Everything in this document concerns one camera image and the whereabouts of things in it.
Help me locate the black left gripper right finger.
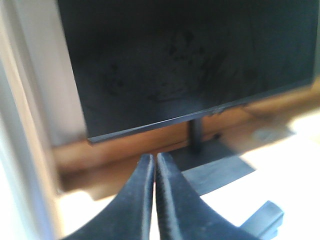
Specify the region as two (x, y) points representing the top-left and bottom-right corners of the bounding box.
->
(156, 152), (256, 240)

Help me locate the black stapler with orange tab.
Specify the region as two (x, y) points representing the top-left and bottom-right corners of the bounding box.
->
(239, 200), (284, 240)

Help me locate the wooden desk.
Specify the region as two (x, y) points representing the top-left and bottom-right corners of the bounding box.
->
(0, 82), (320, 240)

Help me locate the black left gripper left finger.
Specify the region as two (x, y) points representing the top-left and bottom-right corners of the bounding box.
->
(64, 154), (155, 240)

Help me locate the black monitor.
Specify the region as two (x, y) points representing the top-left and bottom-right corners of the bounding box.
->
(57, 0), (320, 195)

